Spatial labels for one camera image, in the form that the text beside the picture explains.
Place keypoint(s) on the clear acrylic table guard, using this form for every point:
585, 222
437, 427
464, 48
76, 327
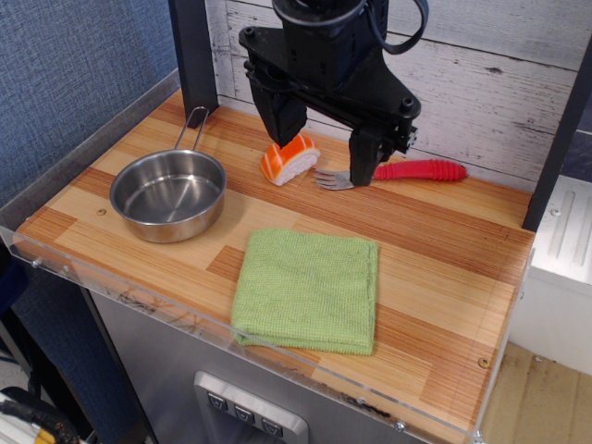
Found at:
435, 380

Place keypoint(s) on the small steel saucepan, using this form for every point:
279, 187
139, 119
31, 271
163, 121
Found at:
170, 196

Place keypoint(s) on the silver button control panel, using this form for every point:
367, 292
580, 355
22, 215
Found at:
235, 415

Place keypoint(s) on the left black frame post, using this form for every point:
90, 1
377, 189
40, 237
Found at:
194, 54

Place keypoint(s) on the white ribbed side unit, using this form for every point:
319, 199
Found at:
552, 317

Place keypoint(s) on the red handled metal fork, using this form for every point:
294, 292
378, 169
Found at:
421, 169

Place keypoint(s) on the toy salmon sushi piece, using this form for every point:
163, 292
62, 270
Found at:
279, 165

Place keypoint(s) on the black frame post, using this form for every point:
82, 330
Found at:
194, 54
559, 149

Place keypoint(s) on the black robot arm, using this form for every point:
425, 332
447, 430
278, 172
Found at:
333, 15

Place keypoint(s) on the green towel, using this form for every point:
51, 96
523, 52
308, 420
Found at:
307, 291

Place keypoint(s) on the right black frame post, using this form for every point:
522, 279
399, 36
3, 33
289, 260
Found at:
559, 149

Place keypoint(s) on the stainless steel cabinet front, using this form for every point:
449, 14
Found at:
161, 360

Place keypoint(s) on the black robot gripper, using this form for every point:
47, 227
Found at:
341, 74

